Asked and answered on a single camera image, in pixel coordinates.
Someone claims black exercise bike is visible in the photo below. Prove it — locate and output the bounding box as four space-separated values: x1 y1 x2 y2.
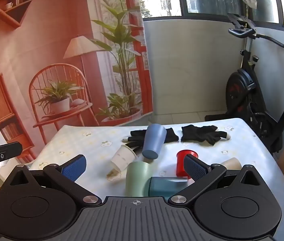
204 12 284 155

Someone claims white paper cup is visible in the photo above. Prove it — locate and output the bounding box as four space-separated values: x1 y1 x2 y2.
110 144 138 174

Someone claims printed wall cloth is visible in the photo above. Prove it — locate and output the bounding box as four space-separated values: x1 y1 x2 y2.
0 0 155 166

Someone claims light green cup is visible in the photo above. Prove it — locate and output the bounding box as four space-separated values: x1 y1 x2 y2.
125 161 155 197

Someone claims black glove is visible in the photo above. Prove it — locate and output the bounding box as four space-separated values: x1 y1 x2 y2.
123 128 180 153
181 125 231 146

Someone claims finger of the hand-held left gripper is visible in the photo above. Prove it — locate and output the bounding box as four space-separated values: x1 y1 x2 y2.
0 142 23 181

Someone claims floral tablecloth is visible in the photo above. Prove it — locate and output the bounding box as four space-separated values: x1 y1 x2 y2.
29 117 284 234

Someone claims blue cup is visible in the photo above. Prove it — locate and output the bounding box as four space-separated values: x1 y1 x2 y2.
142 124 167 159

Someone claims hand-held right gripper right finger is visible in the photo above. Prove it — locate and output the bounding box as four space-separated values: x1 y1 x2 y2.
171 154 263 204

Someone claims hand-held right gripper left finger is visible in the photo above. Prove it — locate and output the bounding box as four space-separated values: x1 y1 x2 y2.
7 155 102 205

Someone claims red cup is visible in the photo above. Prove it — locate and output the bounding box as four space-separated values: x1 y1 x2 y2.
176 150 199 177

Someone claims white cloth on handlebar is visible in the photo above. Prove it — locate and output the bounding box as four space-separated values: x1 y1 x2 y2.
241 0 258 9

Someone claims beige paper cup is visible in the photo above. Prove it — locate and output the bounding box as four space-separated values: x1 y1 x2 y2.
219 157 242 170

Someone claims teal cup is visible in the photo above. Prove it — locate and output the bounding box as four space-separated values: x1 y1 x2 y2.
146 176 189 200

